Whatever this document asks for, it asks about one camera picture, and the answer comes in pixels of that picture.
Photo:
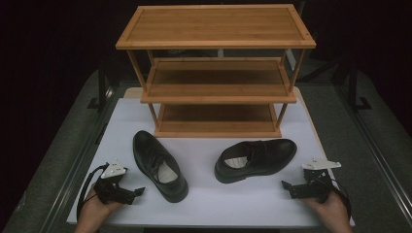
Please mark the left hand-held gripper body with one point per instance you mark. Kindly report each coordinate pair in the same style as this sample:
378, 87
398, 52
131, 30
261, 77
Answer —
111, 186

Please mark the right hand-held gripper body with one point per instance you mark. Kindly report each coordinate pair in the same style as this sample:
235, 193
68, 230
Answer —
315, 186

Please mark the black leather shoe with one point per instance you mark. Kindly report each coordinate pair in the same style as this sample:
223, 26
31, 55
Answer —
275, 150
147, 155

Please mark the wooden three-tier shoe rack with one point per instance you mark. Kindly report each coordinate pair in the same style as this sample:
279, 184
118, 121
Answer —
215, 27

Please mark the person's right hand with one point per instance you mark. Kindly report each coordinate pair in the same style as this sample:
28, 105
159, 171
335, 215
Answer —
330, 210

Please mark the person's left hand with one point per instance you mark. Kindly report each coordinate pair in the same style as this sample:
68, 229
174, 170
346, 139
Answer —
94, 210

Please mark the white table mat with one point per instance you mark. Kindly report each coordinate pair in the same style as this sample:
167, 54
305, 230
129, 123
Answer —
207, 207

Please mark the black metal stand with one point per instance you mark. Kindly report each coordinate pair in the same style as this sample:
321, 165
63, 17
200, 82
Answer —
354, 87
102, 87

